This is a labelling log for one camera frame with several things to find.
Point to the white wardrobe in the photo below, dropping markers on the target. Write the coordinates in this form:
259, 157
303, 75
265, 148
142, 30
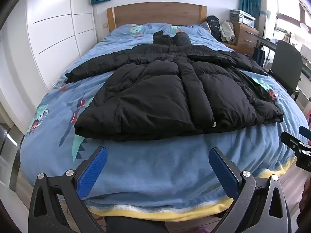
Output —
53, 29

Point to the wooden dresser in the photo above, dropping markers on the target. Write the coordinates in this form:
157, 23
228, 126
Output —
246, 37

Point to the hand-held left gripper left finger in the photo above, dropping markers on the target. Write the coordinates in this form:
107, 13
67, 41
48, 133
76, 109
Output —
92, 172

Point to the pile of pale clothes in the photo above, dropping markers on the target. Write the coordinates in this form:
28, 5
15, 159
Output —
227, 31

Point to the black puffer jacket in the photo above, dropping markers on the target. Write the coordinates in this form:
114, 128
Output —
150, 89

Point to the black chair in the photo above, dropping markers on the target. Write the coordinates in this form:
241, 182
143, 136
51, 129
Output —
285, 58

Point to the black backpack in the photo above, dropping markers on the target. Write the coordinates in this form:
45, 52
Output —
213, 28

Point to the white printer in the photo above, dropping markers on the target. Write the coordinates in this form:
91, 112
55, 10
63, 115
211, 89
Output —
246, 19

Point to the wooden bed headboard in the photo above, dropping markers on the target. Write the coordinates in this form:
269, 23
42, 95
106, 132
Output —
158, 13

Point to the black bag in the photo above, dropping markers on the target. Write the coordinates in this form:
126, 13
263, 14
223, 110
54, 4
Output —
258, 55

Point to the dark desk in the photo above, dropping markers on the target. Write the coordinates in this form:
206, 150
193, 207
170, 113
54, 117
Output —
267, 42

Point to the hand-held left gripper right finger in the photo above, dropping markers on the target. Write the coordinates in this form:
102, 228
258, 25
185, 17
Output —
222, 172

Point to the person's right forearm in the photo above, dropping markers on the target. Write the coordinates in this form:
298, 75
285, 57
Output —
307, 196

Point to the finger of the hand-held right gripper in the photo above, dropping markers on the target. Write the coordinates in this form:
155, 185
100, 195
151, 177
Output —
306, 131
292, 140

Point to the bed with blue dinosaur duvet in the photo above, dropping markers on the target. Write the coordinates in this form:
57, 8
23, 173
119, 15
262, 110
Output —
158, 165

